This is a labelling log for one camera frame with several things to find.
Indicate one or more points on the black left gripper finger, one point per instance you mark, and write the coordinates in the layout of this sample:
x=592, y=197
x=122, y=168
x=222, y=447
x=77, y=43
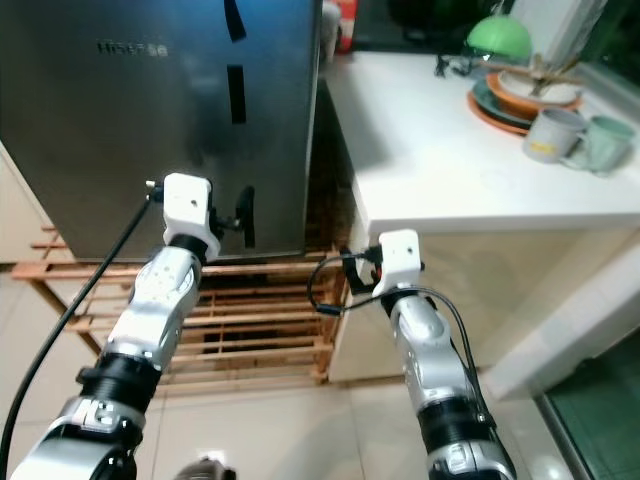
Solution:
x=246, y=213

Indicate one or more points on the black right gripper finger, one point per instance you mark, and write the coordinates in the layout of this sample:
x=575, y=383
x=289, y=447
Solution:
x=348, y=257

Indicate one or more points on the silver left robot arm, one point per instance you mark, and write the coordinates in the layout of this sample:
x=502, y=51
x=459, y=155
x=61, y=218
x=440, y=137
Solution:
x=150, y=310

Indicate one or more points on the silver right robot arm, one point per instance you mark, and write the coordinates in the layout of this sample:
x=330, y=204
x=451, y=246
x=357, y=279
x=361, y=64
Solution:
x=430, y=350

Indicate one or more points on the black tape strip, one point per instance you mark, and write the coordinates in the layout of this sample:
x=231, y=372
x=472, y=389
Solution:
x=235, y=20
x=236, y=95

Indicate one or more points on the white kitchen counter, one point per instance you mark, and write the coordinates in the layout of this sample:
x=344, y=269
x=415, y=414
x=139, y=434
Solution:
x=440, y=160

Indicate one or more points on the orange plate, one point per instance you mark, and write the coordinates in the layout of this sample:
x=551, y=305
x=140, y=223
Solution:
x=488, y=113

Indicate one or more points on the dark teal plate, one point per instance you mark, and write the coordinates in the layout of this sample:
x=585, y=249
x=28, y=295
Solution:
x=485, y=97

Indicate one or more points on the small black stand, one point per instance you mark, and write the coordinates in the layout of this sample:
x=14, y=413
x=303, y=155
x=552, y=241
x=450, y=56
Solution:
x=443, y=67

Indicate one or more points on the orange bowl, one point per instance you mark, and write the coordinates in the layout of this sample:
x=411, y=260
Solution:
x=505, y=95

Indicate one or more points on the grey mug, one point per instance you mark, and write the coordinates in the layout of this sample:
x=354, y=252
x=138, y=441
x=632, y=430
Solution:
x=550, y=138

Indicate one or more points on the black stove top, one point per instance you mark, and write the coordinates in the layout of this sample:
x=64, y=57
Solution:
x=410, y=25

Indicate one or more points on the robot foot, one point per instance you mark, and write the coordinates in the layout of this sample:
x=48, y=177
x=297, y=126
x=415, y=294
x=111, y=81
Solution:
x=205, y=470

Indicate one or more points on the wooden chopsticks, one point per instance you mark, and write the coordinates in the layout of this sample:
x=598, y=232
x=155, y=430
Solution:
x=530, y=70

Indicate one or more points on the white bowl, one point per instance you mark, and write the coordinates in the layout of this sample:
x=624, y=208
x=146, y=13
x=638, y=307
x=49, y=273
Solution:
x=555, y=92

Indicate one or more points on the green bowl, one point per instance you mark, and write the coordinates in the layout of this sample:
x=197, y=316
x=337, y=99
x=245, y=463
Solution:
x=498, y=38

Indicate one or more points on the light green mug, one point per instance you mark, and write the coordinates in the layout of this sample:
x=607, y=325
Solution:
x=610, y=145

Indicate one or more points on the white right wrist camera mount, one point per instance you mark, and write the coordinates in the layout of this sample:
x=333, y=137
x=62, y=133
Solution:
x=400, y=256

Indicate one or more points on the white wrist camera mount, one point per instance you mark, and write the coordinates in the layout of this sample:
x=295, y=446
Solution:
x=188, y=205
x=400, y=256

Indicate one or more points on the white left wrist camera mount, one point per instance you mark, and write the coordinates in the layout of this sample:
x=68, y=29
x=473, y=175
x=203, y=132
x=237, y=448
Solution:
x=188, y=205

